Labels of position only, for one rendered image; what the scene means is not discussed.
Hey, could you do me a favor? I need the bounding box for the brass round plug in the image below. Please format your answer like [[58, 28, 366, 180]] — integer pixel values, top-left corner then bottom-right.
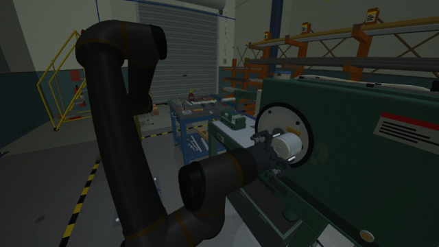
[[359, 229, 376, 243]]

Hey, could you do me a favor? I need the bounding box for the green vise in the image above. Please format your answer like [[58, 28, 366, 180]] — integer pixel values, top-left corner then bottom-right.
[[219, 110, 248, 131]]

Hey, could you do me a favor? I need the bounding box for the white crank disc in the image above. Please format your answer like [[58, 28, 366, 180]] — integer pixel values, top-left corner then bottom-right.
[[254, 102, 314, 169]]

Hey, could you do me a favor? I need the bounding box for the blue steel column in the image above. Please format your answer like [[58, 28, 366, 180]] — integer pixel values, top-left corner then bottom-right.
[[268, 0, 285, 73]]

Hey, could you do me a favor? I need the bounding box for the orange cantilever bar rack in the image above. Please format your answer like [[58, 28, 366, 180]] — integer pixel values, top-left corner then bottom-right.
[[221, 7, 439, 116]]

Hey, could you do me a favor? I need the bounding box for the green power hacksaw body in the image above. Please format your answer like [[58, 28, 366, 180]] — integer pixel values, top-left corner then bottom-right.
[[257, 76, 439, 247]]

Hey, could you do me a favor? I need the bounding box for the yellow stair railing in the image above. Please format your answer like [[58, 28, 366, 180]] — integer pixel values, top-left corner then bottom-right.
[[36, 30, 93, 132]]

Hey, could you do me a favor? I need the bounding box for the grey green stock table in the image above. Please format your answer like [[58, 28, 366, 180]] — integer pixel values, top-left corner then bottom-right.
[[207, 115, 259, 162]]

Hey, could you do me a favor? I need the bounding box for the grey roller shutter door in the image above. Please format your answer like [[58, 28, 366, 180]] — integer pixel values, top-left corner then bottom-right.
[[137, 1, 220, 104]]

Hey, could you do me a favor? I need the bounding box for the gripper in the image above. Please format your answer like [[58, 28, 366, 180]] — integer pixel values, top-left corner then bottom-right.
[[246, 130, 296, 178]]

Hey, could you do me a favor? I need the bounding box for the white crankpin knob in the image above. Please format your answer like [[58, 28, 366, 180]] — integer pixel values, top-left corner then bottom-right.
[[271, 132, 303, 163]]

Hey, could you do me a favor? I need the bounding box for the red white warning label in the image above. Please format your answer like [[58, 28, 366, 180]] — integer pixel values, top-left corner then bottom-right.
[[372, 111, 439, 156]]

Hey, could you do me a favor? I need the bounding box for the blue workshop trolley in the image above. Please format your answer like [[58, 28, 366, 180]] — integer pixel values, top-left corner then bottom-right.
[[167, 96, 237, 166]]

